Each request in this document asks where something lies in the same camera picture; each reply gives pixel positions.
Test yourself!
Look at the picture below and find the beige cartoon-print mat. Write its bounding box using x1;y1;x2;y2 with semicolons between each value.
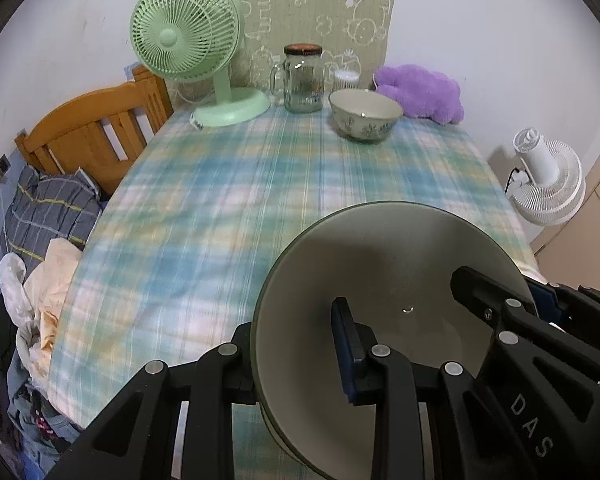
232;0;396;92

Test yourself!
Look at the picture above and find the black fan cable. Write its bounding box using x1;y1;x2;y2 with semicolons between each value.
504;166;527;195

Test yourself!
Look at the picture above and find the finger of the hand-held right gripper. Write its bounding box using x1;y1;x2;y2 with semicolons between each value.
529;281;600;367
451;266;600;402

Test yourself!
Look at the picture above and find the floral ceramic bowl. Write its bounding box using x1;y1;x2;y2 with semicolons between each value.
328;89;405;142
251;201;538;480

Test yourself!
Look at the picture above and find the plaid tablecloth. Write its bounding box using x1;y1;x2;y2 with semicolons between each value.
47;95;548;480

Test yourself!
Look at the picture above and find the purple plush toy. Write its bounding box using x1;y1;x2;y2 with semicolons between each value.
375;64;466;126

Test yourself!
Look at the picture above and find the white desk fan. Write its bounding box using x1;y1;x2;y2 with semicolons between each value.
505;127;587;226

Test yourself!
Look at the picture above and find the small clear glass cup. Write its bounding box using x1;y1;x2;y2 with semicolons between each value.
332;62;362;92

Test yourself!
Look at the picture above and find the pile of dark clothes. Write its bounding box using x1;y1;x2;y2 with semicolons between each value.
0;295;83;467

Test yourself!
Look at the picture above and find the blue plaid blanket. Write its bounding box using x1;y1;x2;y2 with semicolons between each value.
2;165;104;262

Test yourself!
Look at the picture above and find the glass jar mug with lid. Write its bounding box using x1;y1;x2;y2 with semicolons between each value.
270;44;326;114

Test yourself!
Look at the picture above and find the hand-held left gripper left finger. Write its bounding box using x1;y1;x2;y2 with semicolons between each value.
45;322;259;480

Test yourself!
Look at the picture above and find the white cloth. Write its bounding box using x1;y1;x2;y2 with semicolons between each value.
0;252;37;322

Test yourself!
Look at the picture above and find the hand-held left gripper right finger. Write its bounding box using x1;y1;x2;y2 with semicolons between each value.
330;297;548;480

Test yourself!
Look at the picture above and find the green desk fan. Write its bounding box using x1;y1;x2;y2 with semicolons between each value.
130;0;272;128

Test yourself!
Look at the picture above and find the beige cloth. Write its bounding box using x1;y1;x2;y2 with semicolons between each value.
22;237;84;362

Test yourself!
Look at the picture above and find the wooden chair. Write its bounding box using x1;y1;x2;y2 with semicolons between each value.
15;65;175;197

